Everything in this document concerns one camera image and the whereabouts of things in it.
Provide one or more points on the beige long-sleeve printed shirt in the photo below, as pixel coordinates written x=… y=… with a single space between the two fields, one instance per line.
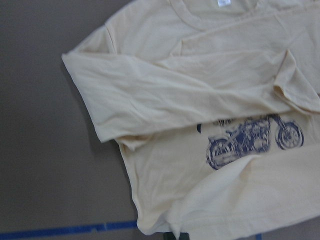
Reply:
x=215 y=106

